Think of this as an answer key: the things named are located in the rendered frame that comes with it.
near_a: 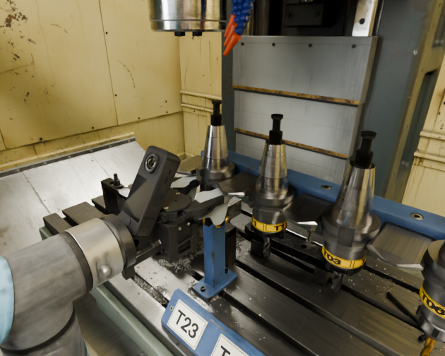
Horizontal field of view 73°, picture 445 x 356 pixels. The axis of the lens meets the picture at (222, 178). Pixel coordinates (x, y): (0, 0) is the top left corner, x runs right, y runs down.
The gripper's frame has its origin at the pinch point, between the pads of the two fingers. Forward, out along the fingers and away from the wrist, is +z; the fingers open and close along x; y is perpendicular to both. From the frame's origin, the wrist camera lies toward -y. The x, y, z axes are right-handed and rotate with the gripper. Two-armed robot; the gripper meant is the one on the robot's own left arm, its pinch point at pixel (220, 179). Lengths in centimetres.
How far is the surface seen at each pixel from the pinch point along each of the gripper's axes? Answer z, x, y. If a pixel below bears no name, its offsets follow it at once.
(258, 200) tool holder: -3.5, 10.4, -1.6
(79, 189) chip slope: 15, -102, 45
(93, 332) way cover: -16, -27, 46
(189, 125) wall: 98, -116, 33
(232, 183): -2.4, 4.6, -1.8
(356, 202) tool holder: -3.0, 22.5, -6.0
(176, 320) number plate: -9.3, -1.9, 26.9
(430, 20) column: 62, 12, -26
